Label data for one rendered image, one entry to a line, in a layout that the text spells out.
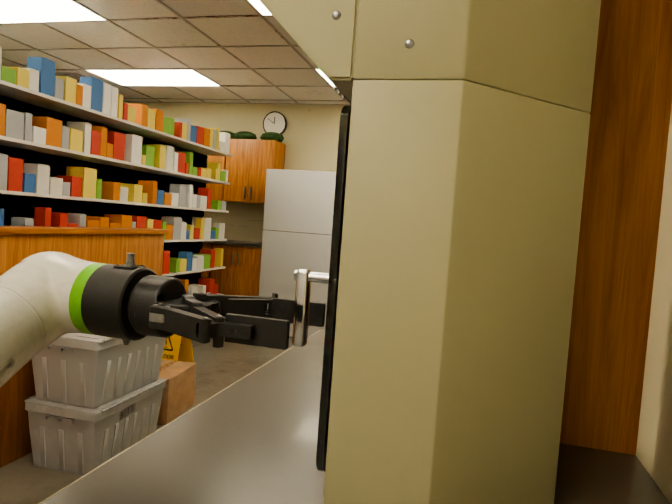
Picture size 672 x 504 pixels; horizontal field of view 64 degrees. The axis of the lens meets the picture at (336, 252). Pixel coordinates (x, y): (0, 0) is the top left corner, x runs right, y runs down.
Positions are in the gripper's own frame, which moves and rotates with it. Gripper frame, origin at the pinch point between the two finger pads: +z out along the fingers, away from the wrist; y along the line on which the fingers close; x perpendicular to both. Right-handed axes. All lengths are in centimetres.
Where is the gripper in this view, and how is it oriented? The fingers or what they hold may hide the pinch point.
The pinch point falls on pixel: (298, 323)
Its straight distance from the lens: 63.1
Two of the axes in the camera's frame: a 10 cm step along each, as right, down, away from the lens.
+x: -0.7, 10.0, 0.6
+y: 2.5, -0.4, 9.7
